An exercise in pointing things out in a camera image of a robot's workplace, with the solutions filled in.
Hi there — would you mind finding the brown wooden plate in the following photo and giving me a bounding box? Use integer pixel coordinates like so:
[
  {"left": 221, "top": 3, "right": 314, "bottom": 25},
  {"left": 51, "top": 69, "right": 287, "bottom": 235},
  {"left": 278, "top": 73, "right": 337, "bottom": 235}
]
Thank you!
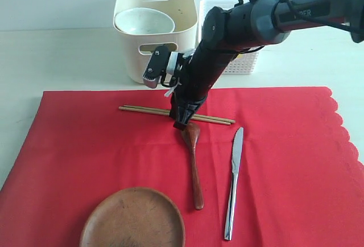
[{"left": 79, "top": 187, "right": 185, "bottom": 246}]

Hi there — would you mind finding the cream plastic bin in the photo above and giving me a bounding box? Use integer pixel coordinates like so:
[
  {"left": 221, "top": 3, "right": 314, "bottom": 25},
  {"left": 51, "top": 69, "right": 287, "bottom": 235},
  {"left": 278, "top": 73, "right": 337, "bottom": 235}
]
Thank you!
[{"left": 113, "top": 0, "right": 198, "bottom": 83}]

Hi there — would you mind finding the red table cloth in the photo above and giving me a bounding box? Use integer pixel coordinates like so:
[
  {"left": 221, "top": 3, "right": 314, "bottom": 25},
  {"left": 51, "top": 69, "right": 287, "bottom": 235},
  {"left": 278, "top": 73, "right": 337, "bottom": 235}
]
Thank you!
[{"left": 1, "top": 87, "right": 363, "bottom": 246}]

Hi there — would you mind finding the white perforated plastic basket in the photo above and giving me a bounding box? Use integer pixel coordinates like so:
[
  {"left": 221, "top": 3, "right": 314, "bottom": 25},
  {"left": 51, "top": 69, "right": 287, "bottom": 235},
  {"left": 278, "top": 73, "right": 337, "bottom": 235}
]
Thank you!
[{"left": 196, "top": 0, "right": 258, "bottom": 75}]

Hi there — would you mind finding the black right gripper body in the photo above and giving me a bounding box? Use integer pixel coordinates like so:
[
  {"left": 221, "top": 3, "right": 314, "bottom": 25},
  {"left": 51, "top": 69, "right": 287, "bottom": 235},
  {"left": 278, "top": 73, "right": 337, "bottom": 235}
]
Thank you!
[{"left": 172, "top": 67, "right": 210, "bottom": 112}]

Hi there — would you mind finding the brown wooden spoon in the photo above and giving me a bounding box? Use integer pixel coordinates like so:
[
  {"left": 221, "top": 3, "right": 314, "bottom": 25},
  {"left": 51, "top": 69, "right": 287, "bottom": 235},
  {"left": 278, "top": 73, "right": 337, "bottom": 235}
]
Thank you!
[{"left": 181, "top": 123, "right": 204, "bottom": 211}]

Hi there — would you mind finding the silver table knife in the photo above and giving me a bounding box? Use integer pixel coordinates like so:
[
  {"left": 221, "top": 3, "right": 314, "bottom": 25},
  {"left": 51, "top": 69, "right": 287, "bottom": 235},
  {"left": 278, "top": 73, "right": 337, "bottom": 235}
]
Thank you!
[{"left": 224, "top": 127, "right": 244, "bottom": 241}]

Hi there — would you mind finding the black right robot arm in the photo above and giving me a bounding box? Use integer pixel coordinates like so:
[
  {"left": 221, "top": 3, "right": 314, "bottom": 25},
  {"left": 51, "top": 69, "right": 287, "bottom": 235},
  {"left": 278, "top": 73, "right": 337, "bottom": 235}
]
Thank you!
[{"left": 170, "top": 0, "right": 363, "bottom": 130}]

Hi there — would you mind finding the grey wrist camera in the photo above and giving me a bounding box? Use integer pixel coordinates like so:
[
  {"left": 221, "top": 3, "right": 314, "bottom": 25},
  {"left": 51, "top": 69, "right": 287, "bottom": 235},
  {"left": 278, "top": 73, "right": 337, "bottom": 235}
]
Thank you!
[{"left": 142, "top": 46, "right": 179, "bottom": 89}]

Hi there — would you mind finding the pale green ceramic bowl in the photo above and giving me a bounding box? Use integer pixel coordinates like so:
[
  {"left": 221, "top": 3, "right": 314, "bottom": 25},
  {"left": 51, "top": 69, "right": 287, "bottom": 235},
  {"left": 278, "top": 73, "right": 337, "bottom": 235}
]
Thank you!
[{"left": 114, "top": 7, "right": 175, "bottom": 35}]

